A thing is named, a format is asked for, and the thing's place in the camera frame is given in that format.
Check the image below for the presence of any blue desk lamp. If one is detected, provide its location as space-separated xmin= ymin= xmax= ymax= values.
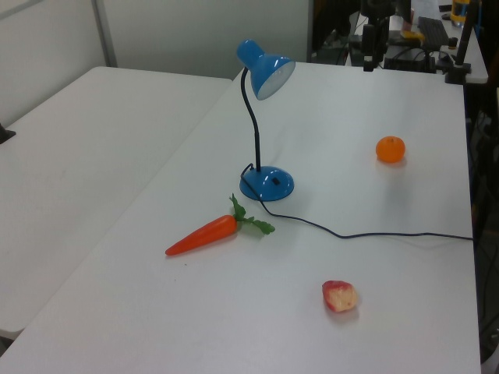
xmin=235 ymin=38 xmax=296 ymax=203

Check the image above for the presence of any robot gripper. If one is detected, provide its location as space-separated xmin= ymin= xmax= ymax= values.
xmin=360 ymin=0 xmax=395 ymax=73

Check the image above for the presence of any orange toy mandarin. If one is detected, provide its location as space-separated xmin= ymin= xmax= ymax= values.
xmin=375 ymin=135 xmax=406 ymax=164

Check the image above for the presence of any black equipment box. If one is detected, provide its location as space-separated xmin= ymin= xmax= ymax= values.
xmin=383 ymin=45 xmax=437 ymax=74

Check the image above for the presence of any black keyboard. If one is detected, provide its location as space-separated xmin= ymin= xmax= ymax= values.
xmin=417 ymin=15 xmax=450 ymax=45

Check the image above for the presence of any orange toy carrot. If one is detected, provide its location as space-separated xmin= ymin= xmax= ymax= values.
xmin=165 ymin=193 xmax=276 ymax=257

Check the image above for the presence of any dark lamp power cable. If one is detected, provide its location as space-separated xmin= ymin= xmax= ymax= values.
xmin=239 ymin=163 xmax=475 ymax=241

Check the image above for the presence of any bitten red toy apple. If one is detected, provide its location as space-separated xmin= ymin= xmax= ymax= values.
xmin=321 ymin=280 xmax=359 ymax=313

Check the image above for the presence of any black pole with clamp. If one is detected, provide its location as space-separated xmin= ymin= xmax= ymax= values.
xmin=444 ymin=0 xmax=483 ymax=85

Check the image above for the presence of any yellow and blue object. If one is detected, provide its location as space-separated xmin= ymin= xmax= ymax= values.
xmin=450 ymin=0 xmax=469 ymax=23

